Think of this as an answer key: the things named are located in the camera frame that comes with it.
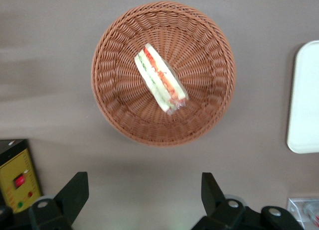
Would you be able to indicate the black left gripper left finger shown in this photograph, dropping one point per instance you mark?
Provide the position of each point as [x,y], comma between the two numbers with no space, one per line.
[74,195]

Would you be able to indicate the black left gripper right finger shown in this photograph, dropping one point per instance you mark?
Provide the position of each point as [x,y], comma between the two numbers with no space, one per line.
[211,195]

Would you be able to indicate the plastic-wrapped triangle sandwich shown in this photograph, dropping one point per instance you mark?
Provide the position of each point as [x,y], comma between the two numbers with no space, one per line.
[159,78]

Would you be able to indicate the brown woven wicker basket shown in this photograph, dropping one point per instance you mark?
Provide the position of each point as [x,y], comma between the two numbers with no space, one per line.
[199,73]

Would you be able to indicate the white plastic tray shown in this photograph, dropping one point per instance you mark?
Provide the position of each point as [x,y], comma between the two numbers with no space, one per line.
[305,98]

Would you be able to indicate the black appliance with yellow panel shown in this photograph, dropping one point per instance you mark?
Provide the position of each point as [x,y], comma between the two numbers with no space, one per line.
[17,172]

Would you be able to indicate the clear acrylic can rack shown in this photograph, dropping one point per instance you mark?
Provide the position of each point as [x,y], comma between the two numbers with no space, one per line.
[295,205]

